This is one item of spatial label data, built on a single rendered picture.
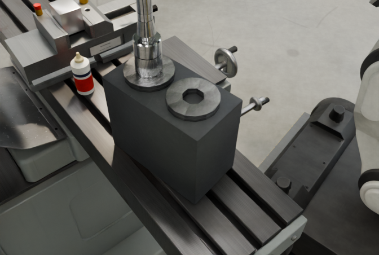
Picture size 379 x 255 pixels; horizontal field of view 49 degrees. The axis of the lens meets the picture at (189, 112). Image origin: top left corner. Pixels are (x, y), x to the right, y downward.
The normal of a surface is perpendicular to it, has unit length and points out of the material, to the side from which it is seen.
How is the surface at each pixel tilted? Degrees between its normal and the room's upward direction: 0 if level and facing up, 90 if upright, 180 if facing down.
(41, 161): 90
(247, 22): 0
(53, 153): 90
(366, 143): 90
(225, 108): 0
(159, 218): 0
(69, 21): 90
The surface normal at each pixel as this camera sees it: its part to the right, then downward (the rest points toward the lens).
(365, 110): -0.62, 0.57
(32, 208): 0.62, 0.58
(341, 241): 0.01, -0.68
